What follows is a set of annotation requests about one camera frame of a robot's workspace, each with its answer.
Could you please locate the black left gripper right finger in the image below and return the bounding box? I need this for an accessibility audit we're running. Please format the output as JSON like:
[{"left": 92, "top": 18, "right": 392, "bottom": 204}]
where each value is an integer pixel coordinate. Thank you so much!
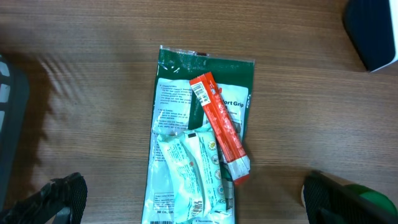
[{"left": 303, "top": 170, "right": 397, "bottom": 224}]

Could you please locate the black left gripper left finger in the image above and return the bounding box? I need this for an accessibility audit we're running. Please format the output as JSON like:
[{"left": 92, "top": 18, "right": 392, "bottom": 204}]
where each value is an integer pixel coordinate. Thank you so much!
[{"left": 1, "top": 172, "right": 88, "bottom": 224}]

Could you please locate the red-lidded white cup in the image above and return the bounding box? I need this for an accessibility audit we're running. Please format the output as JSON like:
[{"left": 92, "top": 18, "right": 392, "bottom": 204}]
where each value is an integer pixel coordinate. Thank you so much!
[{"left": 300, "top": 183, "right": 398, "bottom": 215}]

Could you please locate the light teal wipes packet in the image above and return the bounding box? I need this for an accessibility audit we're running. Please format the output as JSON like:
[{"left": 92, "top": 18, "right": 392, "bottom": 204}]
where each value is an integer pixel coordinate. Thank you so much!
[{"left": 157, "top": 123, "right": 227, "bottom": 223}]

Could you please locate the green 3M glove package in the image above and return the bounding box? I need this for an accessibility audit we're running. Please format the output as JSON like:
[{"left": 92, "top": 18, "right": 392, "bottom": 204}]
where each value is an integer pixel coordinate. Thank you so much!
[{"left": 141, "top": 46, "right": 255, "bottom": 223}]

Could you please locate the red stick sachet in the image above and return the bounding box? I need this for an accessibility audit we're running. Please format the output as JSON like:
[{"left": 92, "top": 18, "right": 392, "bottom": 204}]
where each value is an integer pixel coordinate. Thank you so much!
[{"left": 190, "top": 72, "right": 250, "bottom": 185}]

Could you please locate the white barcode scanner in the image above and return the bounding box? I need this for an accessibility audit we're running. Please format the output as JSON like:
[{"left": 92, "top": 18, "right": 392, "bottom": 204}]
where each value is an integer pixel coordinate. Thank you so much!
[{"left": 343, "top": 0, "right": 397, "bottom": 72}]

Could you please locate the grey plastic mesh basket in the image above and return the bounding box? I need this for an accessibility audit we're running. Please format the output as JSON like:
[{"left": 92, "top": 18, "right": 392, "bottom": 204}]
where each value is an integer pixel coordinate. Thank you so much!
[{"left": 1, "top": 57, "right": 30, "bottom": 207}]

